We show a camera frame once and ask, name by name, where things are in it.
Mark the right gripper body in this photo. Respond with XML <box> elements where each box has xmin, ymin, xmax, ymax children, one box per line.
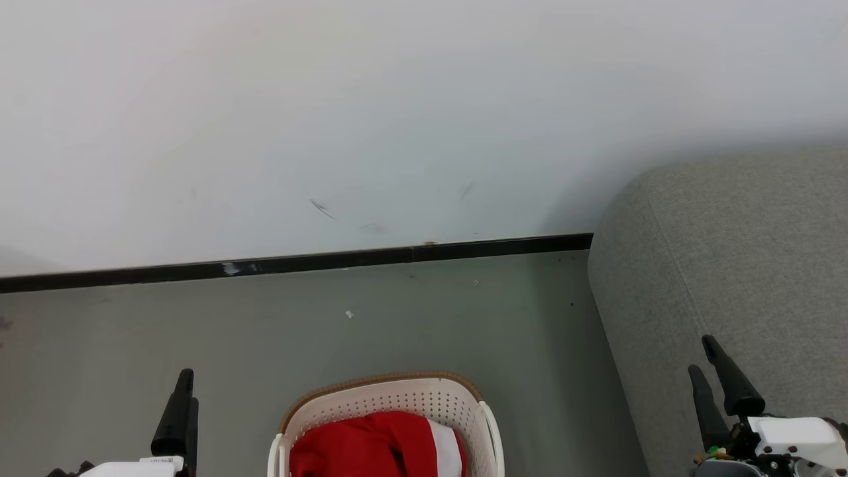
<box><xmin>692</xmin><ymin>421</ymin><xmax>806</xmax><ymax>477</ymax></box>

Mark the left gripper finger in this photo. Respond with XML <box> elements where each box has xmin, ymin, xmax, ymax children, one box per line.
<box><xmin>151</xmin><ymin>368</ymin><xmax>195</xmax><ymax>458</ymax></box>
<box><xmin>179</xmin><ymin>396</ymin><xmax>199</xmax><ymax>477</ymax></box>

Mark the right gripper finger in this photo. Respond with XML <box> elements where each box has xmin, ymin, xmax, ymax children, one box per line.
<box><xmin>702</xmin><ymin>335</ymin><xmax>766</xmax><ymax>417</ymax></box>
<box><xmin>688</xmin><ymin>365</ymin><xmax>733</xmax><ymax>451</ymax></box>

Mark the red and white garment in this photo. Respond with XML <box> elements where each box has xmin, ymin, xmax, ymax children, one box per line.
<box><xmin>290</xmin><ymin>411</ymin><xmax>466</xmax><ymax>477</ymax></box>

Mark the grey fabric sofa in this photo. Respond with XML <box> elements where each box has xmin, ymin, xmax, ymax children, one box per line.
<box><xmin>588</xmin><ymin>147</ymin><xmax>848</xmax><ymax>477</ymax></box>

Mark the white laundry basket brown rim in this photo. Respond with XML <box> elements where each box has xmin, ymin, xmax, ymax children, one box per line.
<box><xmin>268</xmin><ymin>371</ymin><xmax>505</xmax><ymax>477</ymax></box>

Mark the black wall baseboard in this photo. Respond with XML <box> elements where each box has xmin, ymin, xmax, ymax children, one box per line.
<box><xmin>0</xmin><ymin>233</ymin><xmax>594</xmax><ymax>294</ymax></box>

